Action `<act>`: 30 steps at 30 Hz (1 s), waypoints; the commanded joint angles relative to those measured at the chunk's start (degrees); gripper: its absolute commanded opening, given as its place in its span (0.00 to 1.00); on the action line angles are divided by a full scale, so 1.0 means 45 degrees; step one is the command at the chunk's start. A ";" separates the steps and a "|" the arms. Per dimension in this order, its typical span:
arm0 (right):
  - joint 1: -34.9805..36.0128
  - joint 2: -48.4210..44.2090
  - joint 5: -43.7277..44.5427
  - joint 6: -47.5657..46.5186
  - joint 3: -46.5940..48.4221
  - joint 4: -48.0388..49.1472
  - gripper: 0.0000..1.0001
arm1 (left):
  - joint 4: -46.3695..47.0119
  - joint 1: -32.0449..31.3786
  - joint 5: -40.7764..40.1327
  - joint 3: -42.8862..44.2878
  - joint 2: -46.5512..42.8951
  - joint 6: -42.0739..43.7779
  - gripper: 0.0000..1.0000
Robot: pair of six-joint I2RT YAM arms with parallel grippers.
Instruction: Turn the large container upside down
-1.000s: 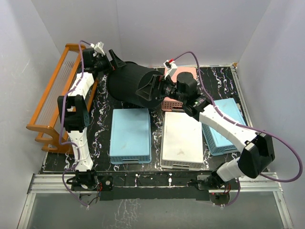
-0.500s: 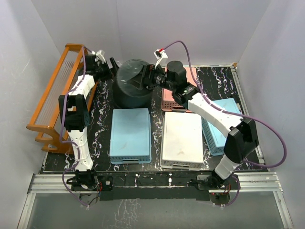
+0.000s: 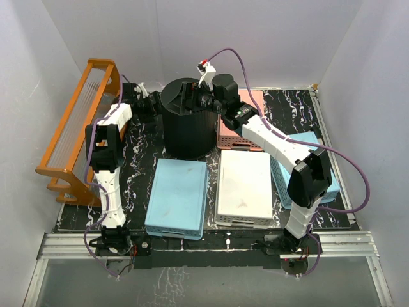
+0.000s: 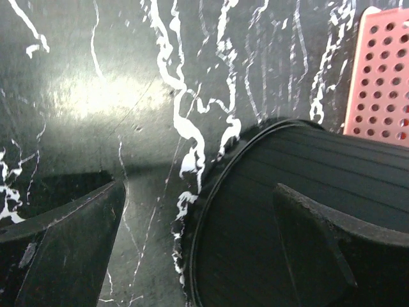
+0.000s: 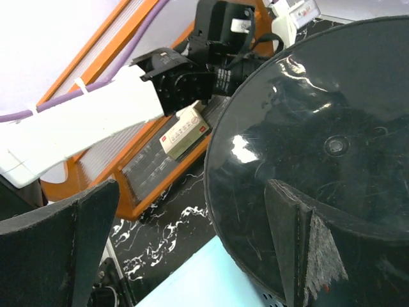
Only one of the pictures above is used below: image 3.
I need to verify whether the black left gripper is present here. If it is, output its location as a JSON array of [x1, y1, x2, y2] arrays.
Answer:
[[137, 92, 170, 125]]

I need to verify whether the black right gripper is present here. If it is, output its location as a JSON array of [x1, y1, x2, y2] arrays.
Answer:
[[166, 81, 226, 117]]

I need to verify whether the black plastic bucket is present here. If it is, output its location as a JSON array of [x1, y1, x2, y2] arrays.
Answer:
[[160, 78, 217, 160]]

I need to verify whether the pink perforated plastic basket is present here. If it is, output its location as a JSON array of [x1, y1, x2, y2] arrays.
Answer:
[[216, 90, 264, 152]]

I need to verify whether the small blue perforated basket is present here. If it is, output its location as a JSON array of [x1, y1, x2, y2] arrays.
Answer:
[[144, 159, 208, 240]]

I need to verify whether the white perforated plastic basket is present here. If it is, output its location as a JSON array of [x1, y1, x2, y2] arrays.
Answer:
[[215, 150, 273, 229]]

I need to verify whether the large blue perforated basket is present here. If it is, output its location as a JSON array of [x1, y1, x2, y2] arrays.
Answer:
[[270, 131, 341, 210]]

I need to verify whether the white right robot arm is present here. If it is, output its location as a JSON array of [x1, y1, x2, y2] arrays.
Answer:
[[160, 74, 332, 254]]

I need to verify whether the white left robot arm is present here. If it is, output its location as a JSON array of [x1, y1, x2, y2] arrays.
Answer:
[[85, 81, 160, 255]]

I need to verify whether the orange wooden rack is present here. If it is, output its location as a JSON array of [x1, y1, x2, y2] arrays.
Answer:
[[35, 58, 120, 207]]

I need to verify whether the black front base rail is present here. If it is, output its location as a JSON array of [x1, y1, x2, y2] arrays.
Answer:
[[89, 229, 323, 271]]

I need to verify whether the aluminium frame profile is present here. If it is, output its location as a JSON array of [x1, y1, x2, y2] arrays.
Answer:
[[23, 230, 394, 306]]

